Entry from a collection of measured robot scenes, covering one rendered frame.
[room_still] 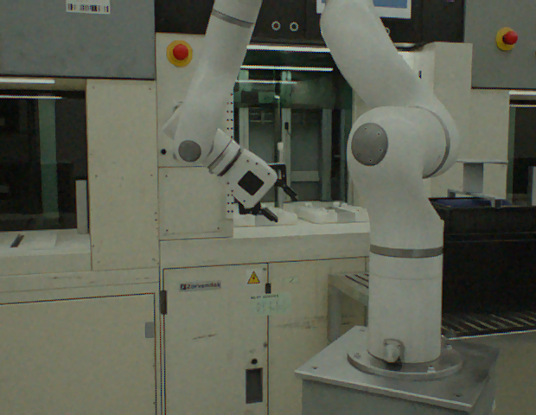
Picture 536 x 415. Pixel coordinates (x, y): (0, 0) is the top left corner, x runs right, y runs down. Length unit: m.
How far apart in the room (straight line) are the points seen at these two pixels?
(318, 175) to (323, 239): 0.95
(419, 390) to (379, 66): 0.51
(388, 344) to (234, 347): 0.77
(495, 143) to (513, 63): 0.24
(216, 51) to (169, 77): 0.37
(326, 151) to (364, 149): 1.69
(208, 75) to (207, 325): 0.72
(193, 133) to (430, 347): 0.60
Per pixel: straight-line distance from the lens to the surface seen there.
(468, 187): 1.52
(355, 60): 1.07
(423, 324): 1.05
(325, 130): 2.65
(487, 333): 1.30
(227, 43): 1.29
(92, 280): 1.66
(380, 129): 0.95
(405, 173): 0.95
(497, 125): 2.01
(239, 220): 1.89
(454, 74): 1.87
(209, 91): 1.27
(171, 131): 1.35
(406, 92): 1.09
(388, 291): 1.04
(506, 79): 2.02
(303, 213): 2.06
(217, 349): 1.75
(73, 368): 1.72
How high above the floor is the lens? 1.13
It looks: 6 degrees down
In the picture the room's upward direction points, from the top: straight up
